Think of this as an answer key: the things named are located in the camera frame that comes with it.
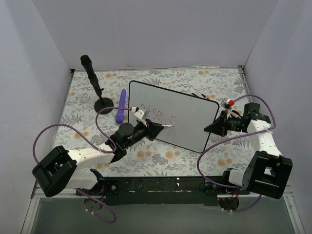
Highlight white whiteboard black frame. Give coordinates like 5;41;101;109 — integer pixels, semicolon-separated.
128;80;219;153

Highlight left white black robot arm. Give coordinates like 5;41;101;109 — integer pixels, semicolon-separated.
32;119;165;197

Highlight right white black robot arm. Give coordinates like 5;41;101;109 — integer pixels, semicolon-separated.
204;102;293;199

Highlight purple microphone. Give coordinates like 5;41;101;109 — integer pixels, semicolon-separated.
115;89;126;124

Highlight black round microphone stand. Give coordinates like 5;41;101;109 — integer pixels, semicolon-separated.
92;82;114;115

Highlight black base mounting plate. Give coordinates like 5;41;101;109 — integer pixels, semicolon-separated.
82;176;237;206

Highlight black microphone on stand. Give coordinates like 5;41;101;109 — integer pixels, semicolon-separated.
80;55;98;86

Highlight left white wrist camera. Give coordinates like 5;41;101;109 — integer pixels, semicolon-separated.
131;107;147;122

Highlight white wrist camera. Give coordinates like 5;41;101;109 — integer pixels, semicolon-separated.
131;107;147;122
221;98;235;112

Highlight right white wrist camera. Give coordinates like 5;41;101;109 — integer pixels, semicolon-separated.
221;98;235;112

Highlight aluminium frame rail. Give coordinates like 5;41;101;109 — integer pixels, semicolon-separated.
31;176;294;198

